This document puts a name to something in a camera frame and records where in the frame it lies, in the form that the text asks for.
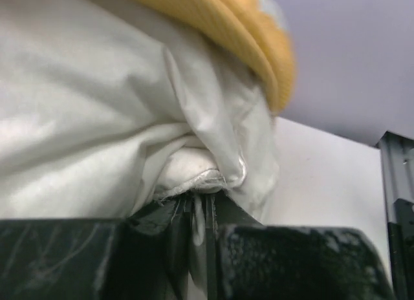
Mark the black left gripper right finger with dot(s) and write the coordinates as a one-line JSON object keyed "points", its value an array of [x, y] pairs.
{"points": [[248, 260]]}

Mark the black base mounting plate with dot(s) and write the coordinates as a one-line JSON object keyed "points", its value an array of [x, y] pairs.
{"points": [[400, 237]]}

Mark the blue yellow Mickey pillowcase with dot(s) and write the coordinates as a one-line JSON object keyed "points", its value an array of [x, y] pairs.
{"points": [[249, 33]]}

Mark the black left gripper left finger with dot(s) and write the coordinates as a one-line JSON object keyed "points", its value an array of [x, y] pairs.
{"points": [[142, 257]]}

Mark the aluminium frame rail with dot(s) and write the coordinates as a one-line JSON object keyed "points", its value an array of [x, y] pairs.
{"points": [[397, 171]]}

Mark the white pillow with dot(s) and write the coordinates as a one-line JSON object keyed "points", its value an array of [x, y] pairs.
{"points": [[109, 105]]}

